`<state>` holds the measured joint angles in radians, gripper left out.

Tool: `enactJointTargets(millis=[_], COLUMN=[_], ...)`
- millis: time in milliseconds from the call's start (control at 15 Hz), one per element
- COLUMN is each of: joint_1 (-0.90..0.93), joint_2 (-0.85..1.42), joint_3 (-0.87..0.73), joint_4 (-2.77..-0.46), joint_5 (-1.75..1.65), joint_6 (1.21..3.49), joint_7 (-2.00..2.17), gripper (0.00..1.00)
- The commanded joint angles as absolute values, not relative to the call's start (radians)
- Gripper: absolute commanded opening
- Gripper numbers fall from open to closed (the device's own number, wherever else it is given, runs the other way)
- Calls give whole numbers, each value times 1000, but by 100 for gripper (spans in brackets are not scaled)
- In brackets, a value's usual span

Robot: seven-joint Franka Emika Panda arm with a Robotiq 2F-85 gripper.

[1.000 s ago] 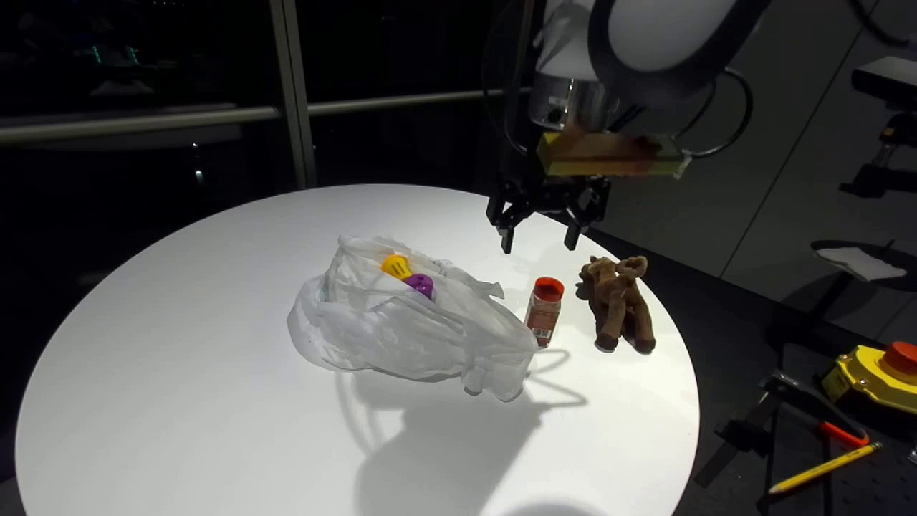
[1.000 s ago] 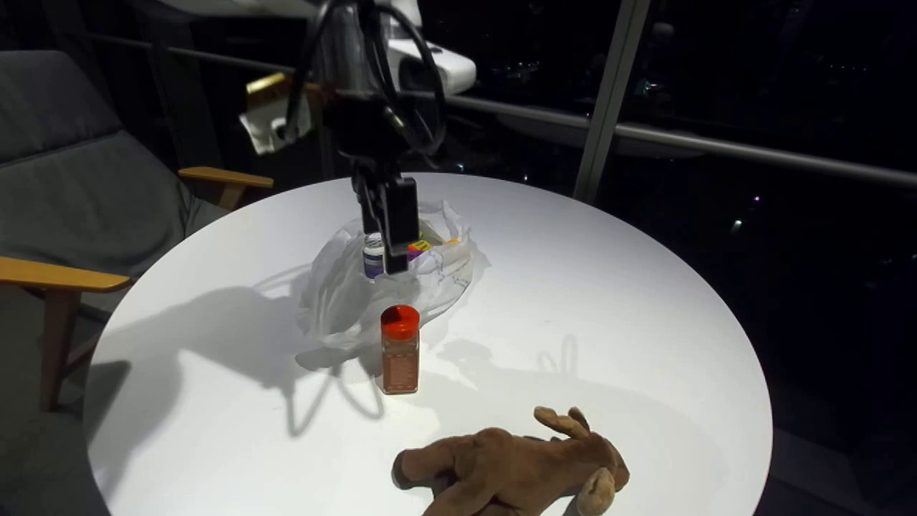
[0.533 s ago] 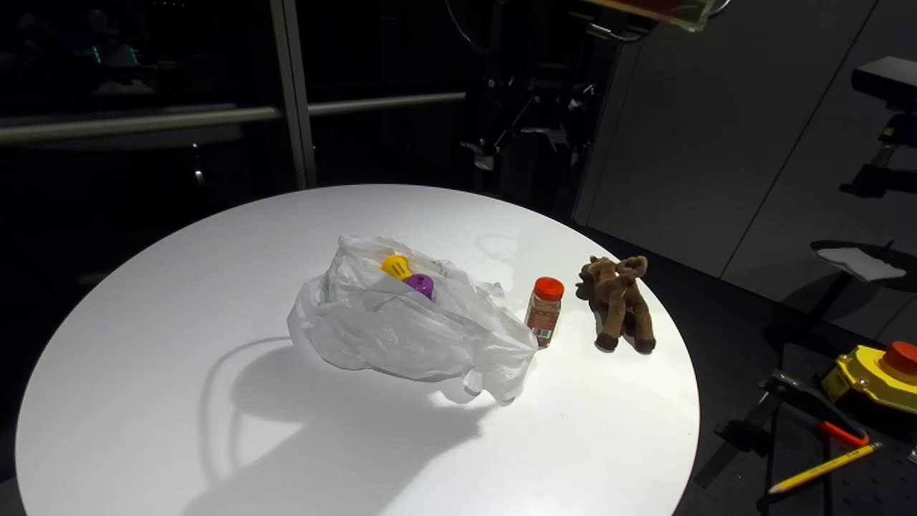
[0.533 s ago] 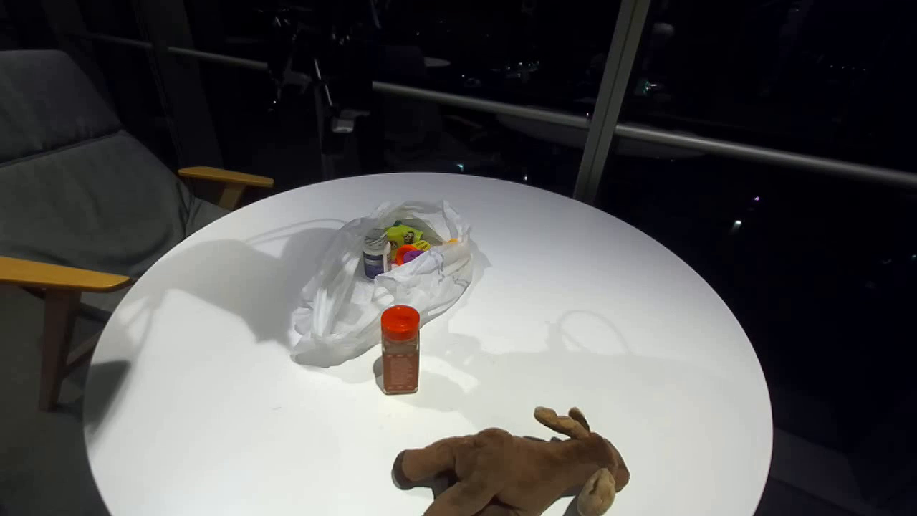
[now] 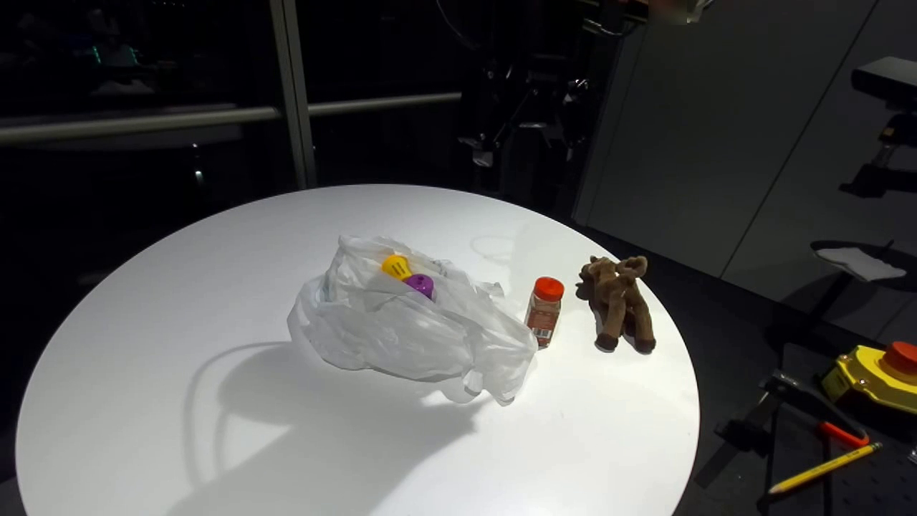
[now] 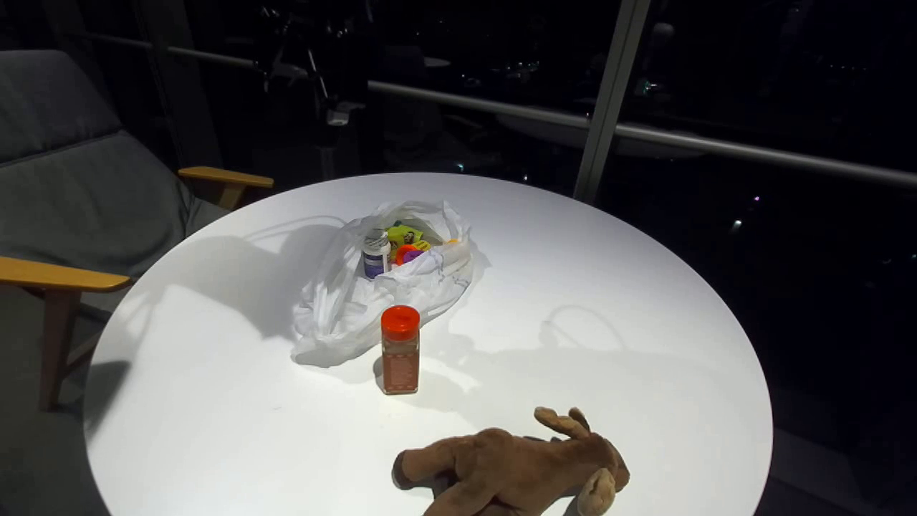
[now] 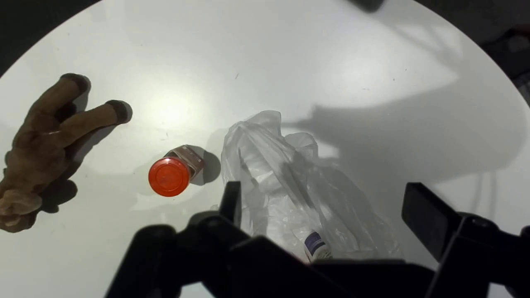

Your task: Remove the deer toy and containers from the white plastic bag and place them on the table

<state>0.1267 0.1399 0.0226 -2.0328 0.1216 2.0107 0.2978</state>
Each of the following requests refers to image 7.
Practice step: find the white plastic bag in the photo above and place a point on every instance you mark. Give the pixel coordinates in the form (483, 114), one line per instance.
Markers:
(309, 188)

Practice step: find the red-lid spice jar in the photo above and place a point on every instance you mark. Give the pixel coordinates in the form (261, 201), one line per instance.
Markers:
(168, 177)

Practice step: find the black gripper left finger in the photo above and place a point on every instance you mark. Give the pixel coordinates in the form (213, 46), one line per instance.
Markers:
(209, 259)

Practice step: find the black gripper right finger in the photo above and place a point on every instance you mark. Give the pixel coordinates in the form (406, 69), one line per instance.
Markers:
(481, 259)

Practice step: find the brown deer plush toy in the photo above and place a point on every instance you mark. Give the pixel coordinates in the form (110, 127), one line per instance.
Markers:
(44, 150)

